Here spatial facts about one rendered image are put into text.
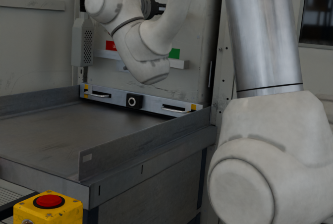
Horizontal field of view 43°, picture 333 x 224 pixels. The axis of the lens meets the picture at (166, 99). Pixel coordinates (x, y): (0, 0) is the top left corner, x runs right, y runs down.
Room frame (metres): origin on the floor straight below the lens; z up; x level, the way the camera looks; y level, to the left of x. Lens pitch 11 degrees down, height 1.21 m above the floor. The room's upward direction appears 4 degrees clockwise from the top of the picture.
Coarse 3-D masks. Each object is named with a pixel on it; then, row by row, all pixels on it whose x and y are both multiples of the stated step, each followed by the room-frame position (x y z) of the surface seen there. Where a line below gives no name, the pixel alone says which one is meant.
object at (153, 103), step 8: (80, 88) 1.67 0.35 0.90; (96, 88) 1.63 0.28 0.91; (104, 88) 1.61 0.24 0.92; (112, 88) 1.59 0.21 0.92; (80, 96) 1.67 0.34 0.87; (112, 96) 1.59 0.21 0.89; (120, 96) 1.57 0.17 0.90; (144, 96) 1.52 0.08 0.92; (152, 96) 1.51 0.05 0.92; (120, 104) 1.57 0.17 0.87; (144, 104) 1.52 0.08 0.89; (152, 104) 1.50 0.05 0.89; (160, 104) 1.49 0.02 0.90; (168, 104) 1.47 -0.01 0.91; (176, 104) 1.46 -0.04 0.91; (184, 104) 1.44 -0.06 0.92; (200, 104) 1.42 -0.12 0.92; (208, 104) 1.45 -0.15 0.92; (160, 112) 1.49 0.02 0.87; (168, 112) 1.47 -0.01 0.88; (176, 112) 1.46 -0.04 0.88
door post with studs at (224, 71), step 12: (228, 36) 1.43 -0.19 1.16; (228, 48) 1.43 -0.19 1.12; (216, 60) 1.45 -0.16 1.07; (228, 60) 1.43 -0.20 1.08; (216, 72) 1.45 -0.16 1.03; (228, 72) 1.42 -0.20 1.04; (216, 84) 1.45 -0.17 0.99; (228, 84) 1.42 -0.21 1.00; (216, 96) 1.45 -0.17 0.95; (228, 96) 1.42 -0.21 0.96; (216, 108) 1.44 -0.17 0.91; (216, 120) 1.44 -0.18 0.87; (216, 144) 1.43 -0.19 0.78; (216, 216) 1.42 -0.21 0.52
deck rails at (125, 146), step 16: (0, 96) 1.34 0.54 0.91; (16, 96) 1.40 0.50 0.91; (32, 96) 1.46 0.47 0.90; (48, 96) 1.53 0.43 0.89; (64, 96) 1.60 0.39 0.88; (0, 112) 1.34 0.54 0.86; (16, 112) 1.40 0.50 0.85; (32, 112) 1.42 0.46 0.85; (192, 112) 1.32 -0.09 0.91; (208, 112) 1.43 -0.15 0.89; (160, 128) 1.15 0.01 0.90; (176, 128) 1.23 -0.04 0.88; (192, 128) 1.33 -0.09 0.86; (112, 144) 0.96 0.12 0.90; (128, 144) 1.01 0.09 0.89; (144, 144) 1.08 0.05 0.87; (160, 144) 1.15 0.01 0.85; (80, 160) 0.86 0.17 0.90; (96, 160) 0.90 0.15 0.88; (112, 160) 0.96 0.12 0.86; (128, 160) 1.01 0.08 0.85; (80, 176) 0.86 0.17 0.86
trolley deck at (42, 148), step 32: (0, 128) 1.21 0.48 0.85; (32, 128) 1.24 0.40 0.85; (64, 128) 1.26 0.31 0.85; (96, 128) 1.29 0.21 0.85; (128, 128) 1.32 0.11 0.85; (0, 160) 0.97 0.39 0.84; (32, 160) 0.97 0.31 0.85; (64, 160) 0.98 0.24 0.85; (160, 160) 1.09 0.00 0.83; (64, 192) 0.87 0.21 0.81; (96, 192) 0.86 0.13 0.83
